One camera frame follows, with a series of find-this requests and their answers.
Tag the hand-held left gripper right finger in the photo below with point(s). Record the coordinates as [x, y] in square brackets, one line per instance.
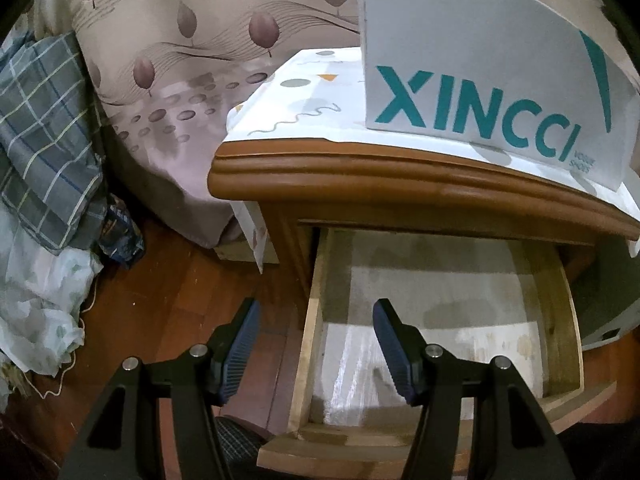
[395, 355]

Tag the brown wooden nightstand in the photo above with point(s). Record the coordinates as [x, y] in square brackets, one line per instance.
[400, 180]

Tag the white dotted table cover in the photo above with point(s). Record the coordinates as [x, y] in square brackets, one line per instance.
[300, 105]

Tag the leaf print bed sheet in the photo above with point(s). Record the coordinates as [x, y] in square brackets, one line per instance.
[200, 35]

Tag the wooden drawer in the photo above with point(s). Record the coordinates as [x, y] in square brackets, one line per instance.
[425, 285]

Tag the dark crumpled fabric piece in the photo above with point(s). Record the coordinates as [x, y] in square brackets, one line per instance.
[120, 240]

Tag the white cardboard shoebox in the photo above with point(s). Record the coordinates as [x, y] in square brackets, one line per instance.
[475, 35]

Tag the grey plaid cloth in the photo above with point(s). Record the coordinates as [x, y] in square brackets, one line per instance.
[45, 135]

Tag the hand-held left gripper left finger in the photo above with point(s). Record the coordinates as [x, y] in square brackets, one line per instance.
[240, 355]

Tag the plaid slipper foot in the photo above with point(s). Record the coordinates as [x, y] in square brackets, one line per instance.
[240, 440]

